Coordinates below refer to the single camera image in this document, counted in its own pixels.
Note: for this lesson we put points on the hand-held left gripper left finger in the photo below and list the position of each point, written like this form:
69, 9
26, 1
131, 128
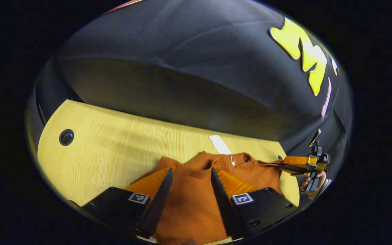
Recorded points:
160, 200

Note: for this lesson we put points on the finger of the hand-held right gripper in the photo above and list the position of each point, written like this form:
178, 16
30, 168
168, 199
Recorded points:
305, 173
298, 160

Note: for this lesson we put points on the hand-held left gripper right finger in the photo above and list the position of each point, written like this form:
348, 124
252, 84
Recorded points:
221, 200

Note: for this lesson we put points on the orange button-up garment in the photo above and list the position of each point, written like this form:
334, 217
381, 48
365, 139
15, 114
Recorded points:
192, 197

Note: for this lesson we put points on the black backdrop cloth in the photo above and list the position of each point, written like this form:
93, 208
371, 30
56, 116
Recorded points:
182, 68

